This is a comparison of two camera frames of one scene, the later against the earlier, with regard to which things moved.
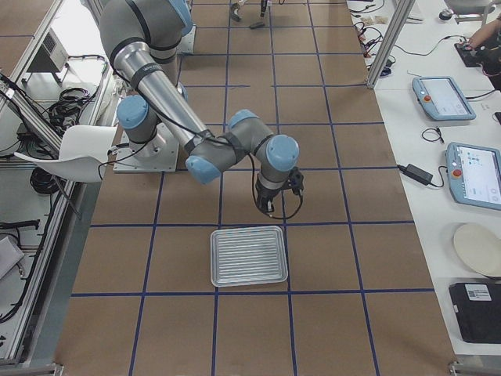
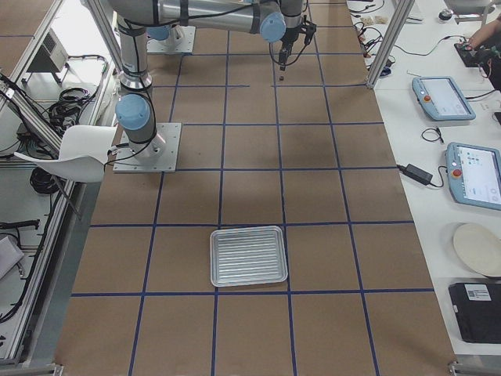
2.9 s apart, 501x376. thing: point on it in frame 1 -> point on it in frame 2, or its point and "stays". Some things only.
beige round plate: [481, 247] stays
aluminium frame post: [404, 9] stays
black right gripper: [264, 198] -> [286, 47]
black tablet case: [478, 309] stays
